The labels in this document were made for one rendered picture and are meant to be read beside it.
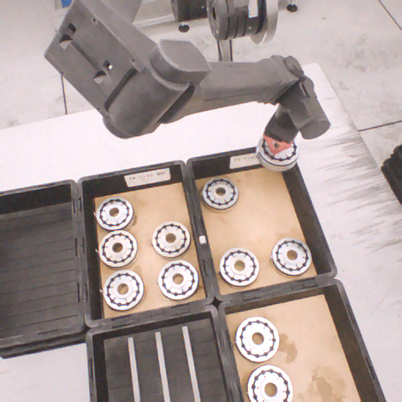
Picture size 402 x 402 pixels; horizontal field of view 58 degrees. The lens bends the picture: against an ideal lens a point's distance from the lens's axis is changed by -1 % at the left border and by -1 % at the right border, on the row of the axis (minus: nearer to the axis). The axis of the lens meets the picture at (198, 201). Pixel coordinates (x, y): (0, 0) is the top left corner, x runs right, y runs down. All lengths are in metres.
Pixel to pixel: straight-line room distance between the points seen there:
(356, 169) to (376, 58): 1.63
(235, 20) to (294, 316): 0.77
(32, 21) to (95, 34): 2.87
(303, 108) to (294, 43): 2.14
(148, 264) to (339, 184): 0.70
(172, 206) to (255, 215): 0.24
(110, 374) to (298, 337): 0.46
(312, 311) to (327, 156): 0.59
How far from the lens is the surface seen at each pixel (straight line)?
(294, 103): 0.72
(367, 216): 1.29
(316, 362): 0.98
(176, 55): 0.37
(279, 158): 0.90
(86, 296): 0.91
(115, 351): 0.97
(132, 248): 0.99
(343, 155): 1.38
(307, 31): 2.95
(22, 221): 1.16
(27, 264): 1.10
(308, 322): 0.99
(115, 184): 1.05
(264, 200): 1.07
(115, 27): 0.37
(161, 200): 1.07
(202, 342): 0.95
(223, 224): 1.03
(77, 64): 0.39
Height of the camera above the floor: 1.78
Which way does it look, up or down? 64 degrees down
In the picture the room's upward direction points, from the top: 2 degrees counter-clockwise
